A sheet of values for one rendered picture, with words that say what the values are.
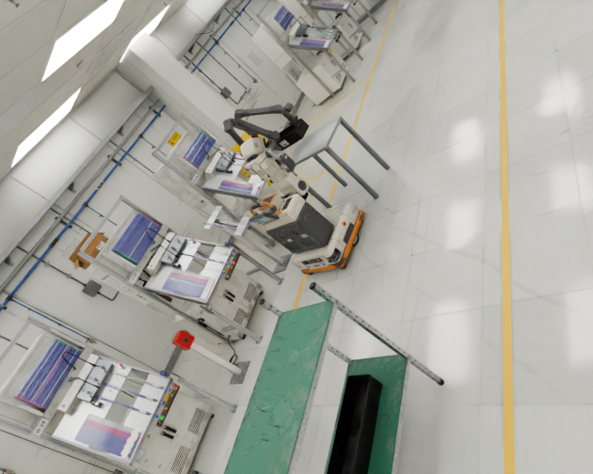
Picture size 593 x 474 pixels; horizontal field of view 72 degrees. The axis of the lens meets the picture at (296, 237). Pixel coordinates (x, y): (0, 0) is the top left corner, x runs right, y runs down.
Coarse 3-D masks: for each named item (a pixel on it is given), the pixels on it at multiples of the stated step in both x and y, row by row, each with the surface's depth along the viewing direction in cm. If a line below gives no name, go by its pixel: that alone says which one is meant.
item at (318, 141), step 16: (320, 128) 432; (336, 128) 401; (352, 128) 415; (304, 144) 440; (320, 144) 401; (304, 160) 415; (320, 160) 472; (336, 160) 397; (336, 176) 483; (352, 176) 407; (368, 192) 418
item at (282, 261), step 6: (234, 228) 460; (246, 234) 467; (246, 240) 472; (252, 240) 471; (258, 246) 474; (264, 246) 479; (264, 252) 480; (270, 252) 483; (270, 258) 486; (276, 258) 486; (282, 258) 501; (288, 258) 490; (282, 264) 490; (276, 270) 494; (282, 270) 481
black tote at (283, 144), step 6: (300, 120) 383; (288, 126) 400; (294, 126) 397; (300, 126) 382; (306, 126) 386; (282, 132) 410; (288, 132) 407; (294, 132) 378; (300, 132) 381; (282, 138) 392; (288, 138) 389; (294, 138) 386; (300, 138) 383; (282, 144) 399; (288, 144) 396
